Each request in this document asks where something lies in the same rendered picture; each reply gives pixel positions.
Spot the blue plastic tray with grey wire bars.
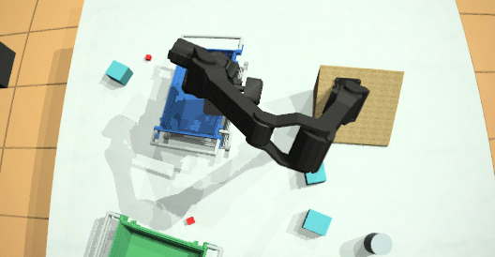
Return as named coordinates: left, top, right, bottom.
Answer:
left=150, top=34, right=244, bottom=156

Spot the small light blue block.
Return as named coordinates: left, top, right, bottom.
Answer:
left=105, top=60, right=134, bottom=86
left=304, top=162, right=326, bottom=186
left=302, top=209, right=333, bottom=236

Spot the small red block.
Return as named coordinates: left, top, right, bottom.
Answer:
left=187, top=217, right=196, bottom=225

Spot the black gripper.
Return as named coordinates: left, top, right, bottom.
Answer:
left=182, top=70, right=263, bottom=106

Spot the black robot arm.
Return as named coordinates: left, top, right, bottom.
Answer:
left=167, top=38, right=370, bottom=174

